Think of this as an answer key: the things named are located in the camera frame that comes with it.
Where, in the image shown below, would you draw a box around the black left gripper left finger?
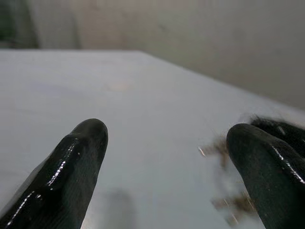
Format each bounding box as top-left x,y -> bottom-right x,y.
0,118 -> 109,229

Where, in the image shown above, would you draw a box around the white folding table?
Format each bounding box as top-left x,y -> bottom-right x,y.
0,49 -> 305,229

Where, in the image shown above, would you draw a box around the dark keys with metal ring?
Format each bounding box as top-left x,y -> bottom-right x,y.
211,189 -> 259,226

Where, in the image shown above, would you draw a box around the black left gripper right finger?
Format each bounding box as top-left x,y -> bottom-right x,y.
225,116 -> 305,229

